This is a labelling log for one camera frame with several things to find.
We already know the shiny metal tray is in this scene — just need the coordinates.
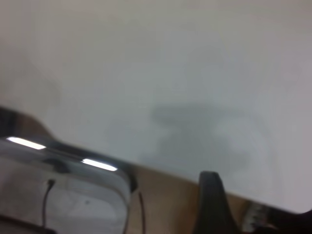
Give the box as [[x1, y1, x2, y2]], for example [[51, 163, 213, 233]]
[[0, 136, 134, 234]]

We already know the thin dark cable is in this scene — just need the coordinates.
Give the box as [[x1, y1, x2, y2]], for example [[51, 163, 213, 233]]
[[138, 192, 146, 233]]

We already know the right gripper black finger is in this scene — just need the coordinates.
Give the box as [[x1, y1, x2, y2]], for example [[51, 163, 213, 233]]
[[195, 171, 241, 234]]

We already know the black cable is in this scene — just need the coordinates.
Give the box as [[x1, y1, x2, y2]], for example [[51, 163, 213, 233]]
[[41, 179, 56, 229]]

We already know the dark machine base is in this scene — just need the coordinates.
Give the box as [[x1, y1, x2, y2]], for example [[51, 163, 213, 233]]
[[243, 203, 312, 234]]

